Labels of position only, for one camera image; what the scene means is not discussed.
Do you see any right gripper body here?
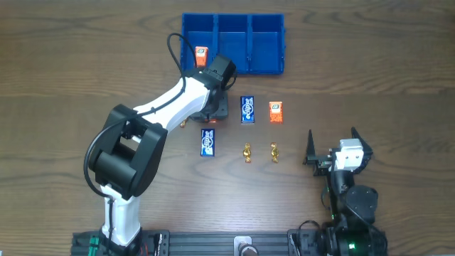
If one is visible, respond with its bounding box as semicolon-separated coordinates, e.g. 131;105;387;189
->
312;148;373;178

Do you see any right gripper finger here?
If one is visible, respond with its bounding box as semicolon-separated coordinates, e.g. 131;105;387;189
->
302;129;317;165
350;127;374;157

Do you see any blue candy pack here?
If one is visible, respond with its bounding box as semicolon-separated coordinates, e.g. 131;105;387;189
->
200;128;216;158
240;95;256;124

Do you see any blue tray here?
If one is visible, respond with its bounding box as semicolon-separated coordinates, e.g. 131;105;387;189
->
181;13;286;75

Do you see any mounting rail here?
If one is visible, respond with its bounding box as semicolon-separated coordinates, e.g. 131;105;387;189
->
70;229;389;256

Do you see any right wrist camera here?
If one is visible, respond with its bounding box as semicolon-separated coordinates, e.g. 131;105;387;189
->
332;138;366;172

